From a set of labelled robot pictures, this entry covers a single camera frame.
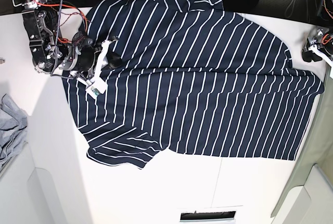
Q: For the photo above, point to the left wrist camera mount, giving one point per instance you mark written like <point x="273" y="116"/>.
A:
<point x="317" y="55"/>

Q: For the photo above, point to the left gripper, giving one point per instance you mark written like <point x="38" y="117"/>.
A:
<point x="320" y="36"/>

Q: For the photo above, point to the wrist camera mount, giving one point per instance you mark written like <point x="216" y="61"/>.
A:
<point x="95" y="86"/>
<point x="317" y="55"/>

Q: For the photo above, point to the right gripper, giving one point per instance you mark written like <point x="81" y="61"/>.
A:
<point x="82" y="60"/>

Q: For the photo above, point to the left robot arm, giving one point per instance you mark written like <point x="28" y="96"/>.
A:
<point x="324" y="15"/>

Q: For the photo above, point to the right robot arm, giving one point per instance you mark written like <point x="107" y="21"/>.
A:
<point x="41" y="20"/>

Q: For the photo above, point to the navy white striped t-shirt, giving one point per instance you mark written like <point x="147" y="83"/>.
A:
<point x="195" y="79"/>

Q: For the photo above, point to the white vent grille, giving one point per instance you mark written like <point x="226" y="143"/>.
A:
<point x="208" y="217"/>

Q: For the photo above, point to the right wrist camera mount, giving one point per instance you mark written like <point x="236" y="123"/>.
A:
<point x="95" y="86"/>

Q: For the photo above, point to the grey folded cloth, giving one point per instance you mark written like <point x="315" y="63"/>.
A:
<point x="13" y="129"/>

